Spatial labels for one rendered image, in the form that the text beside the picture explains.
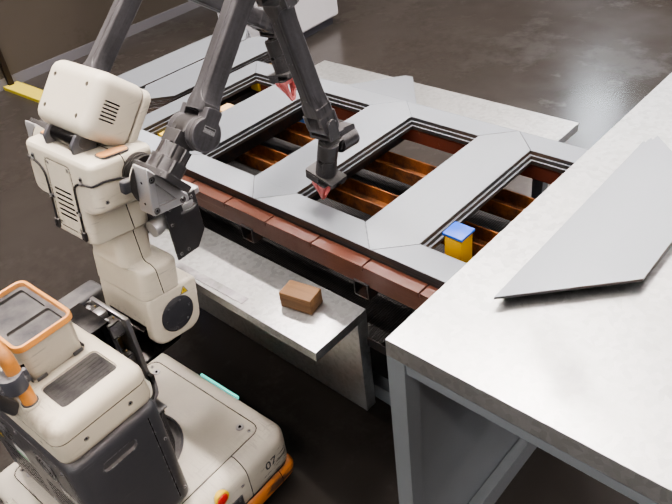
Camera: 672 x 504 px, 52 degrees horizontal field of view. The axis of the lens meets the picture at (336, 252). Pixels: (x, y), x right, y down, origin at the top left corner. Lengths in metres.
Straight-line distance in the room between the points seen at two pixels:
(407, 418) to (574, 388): 0.34
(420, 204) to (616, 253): 0.68
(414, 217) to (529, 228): 0.46
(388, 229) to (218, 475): 0.85
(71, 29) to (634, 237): 5.27
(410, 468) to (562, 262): 0.52
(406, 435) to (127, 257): 0.82
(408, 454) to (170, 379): 1.11
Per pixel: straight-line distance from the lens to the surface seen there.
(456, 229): 1.75
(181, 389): 2.31
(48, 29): 6.05
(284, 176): 2.11
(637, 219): 1.50
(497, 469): 2.10
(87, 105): 1.58
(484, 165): 2.08
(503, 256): 1.40
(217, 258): 2.11
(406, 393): 1.30
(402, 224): 1.84
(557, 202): 1.57
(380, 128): 2.31
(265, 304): 1.90
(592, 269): 1.35
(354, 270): 1.77
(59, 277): 3.49
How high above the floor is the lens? 1.91
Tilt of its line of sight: 37 degrees down
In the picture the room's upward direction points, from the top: 8 degrees counter-clockwise
